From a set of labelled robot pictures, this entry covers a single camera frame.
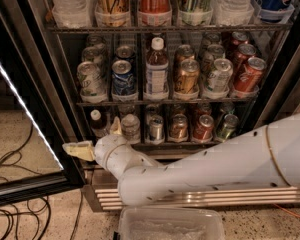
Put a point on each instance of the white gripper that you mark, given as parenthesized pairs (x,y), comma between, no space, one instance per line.
(104,149)

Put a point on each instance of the blue pepsi can front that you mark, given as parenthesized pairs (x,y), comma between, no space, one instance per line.
(123,78)

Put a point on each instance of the blue pepsi can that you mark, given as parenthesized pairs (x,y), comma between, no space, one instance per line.
(126,53)
(123,78)

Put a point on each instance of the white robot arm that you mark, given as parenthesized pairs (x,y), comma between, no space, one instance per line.
(266,155)

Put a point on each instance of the small tea bottle bottom shelf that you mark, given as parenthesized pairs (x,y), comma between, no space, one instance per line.
(99,123)

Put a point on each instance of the silver can bottom shelf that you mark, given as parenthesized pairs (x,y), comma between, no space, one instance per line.
(156,132)

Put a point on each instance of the open glass fridge door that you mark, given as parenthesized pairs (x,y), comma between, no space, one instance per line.
(33,163)

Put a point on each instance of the bronze can bottom shelf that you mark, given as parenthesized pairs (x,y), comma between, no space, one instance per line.
(179,127)

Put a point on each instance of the blue pepsi can behind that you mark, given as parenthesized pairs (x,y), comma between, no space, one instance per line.
(126,53)

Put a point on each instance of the red can bottom shelf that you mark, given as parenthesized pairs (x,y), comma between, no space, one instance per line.
(203,128)

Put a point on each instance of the red can shelf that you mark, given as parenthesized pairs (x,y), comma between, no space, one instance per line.
(203,128)
(154,12)

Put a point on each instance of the gold soda can front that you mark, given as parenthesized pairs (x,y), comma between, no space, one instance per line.
(187,75)

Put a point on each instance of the gold soda can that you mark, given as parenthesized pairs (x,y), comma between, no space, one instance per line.
(187,75)
(184,51)

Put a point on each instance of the gold soda can behind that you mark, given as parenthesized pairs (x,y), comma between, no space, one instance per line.
(184,51)

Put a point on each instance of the gold can top shelf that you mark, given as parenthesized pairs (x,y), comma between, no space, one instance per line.
(112,13)

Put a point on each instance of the green can bottom shelf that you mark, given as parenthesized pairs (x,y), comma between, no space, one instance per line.
(227,127)

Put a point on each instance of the green can shelf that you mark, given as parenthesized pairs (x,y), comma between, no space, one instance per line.
(194,12)
(227,127)

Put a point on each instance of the red can top shelf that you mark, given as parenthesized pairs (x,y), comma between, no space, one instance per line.
(154,12)

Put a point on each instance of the red soda can front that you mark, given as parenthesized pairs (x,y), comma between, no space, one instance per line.
(249,74)

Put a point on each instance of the red soda can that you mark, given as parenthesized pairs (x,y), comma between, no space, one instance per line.
(234,39)
(242,53)
(249,74)

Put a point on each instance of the green can top shelf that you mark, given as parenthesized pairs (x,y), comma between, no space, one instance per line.
(194,12)

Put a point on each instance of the red soda can middle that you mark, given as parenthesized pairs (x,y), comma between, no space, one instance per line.
(242,53)

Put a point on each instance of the red soda can back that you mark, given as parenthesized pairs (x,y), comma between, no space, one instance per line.
(234,39)

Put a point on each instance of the large pepsi bottle top shelf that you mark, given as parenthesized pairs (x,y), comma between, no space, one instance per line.
(274,11)

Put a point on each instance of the clear plastic bin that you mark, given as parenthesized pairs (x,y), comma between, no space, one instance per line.
(166,223)

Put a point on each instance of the tea bottle white cap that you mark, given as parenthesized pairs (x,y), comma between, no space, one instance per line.
(156,67)

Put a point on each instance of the clear water bottle top left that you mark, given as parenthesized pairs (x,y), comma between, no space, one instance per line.
(72,14)

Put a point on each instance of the clear water bottle top right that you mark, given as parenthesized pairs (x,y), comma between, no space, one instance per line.
(232,12)

